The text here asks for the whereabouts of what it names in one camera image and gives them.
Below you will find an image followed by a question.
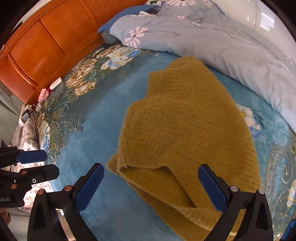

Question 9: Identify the blue floral bed blanket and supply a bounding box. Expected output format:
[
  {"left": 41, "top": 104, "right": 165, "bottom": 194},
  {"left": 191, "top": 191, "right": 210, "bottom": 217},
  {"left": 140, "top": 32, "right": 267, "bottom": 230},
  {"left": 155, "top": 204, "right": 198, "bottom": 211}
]
[{"left": 36, "top": 45, "right": 295, "bottom": 240}]

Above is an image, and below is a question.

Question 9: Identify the white glossy wardrobe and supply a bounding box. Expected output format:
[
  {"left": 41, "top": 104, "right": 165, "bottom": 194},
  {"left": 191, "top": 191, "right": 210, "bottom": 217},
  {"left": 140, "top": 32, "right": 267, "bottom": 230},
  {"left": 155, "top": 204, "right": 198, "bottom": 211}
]
[{"left": 214, "top": 0, "right": 296, "bottom": 61}]

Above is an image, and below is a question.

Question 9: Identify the blue pillow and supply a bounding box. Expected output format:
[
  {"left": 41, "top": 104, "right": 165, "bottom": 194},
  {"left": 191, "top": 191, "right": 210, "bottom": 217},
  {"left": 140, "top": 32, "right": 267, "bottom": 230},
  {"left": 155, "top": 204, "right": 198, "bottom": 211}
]
[{"left": 97, "top": 4, "right": 155, "bottom": 34}]

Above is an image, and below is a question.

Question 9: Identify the orange wooden headboard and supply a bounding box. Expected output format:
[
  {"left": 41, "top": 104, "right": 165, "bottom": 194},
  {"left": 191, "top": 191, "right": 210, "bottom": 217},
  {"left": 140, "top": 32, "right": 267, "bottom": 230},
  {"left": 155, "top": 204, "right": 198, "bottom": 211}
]
[{"left": 1, "top": 0, "right": 145, "bottom": 104}]

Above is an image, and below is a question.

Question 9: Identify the pink small cloth item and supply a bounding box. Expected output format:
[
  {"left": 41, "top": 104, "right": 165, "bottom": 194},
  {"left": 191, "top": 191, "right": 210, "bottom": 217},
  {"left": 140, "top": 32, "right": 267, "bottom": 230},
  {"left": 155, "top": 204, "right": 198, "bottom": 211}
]
[{"left": 38, "top": 88, "right": 49, "bottom": 102}]

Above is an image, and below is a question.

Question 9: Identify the mustard yellow knit sweater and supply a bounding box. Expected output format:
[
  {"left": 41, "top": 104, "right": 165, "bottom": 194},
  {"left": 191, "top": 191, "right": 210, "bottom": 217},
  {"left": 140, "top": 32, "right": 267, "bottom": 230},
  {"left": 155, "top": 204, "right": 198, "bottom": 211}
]
[{"left": 107, "top": 56, "right": 260, "bottom": 240}]

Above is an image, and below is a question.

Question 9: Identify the white charger on bed edge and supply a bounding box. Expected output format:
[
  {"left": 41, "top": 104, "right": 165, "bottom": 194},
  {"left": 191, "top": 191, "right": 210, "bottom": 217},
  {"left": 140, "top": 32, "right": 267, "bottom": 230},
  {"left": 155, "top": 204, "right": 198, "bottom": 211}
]
[{"left": 49, "top": 77, "right": 62, "bottom": 90}]

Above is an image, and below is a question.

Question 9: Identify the light blue floral duvet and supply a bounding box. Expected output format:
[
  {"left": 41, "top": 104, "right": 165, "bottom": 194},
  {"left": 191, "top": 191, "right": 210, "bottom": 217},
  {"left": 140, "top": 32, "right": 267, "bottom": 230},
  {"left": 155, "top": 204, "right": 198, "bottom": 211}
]
[{"left": 109, "top": 1, "right": 295, "bottom": 128}]

